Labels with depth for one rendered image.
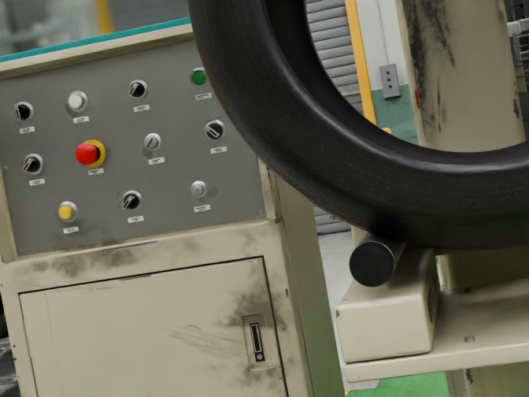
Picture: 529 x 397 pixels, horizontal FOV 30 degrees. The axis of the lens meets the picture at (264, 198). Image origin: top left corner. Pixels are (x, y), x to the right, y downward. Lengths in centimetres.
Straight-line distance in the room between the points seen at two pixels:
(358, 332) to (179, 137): 90
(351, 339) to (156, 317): 86
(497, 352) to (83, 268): 103
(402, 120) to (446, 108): 885
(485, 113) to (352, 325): 45
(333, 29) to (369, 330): 944
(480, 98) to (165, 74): 69
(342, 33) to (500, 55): 904
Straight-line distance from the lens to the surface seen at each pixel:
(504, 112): 133
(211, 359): 180
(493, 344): 100
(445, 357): 99
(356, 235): 132
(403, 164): 94
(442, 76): 133
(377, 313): 98
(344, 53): 1034
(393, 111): 1019
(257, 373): 179
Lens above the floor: 103
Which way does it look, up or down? 3 degrees down
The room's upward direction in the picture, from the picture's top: 10 degrees counter-clockwise
